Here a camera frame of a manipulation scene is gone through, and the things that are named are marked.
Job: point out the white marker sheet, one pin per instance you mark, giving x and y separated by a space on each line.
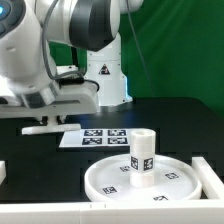
96 138

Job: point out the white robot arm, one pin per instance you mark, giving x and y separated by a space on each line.
32 85

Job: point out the white front fence bar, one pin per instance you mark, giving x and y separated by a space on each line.
163 212

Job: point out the white round table top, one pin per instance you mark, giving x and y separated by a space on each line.
125 178

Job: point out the white right fence bar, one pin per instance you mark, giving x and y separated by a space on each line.
212 185

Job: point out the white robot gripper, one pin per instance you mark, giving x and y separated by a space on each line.
52 101

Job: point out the white fence bar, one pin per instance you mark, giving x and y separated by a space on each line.
163 212
212 185

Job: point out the white left fence block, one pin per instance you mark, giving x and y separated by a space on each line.
2 171

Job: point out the white cross-shaped table base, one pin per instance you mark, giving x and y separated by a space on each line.
55 124

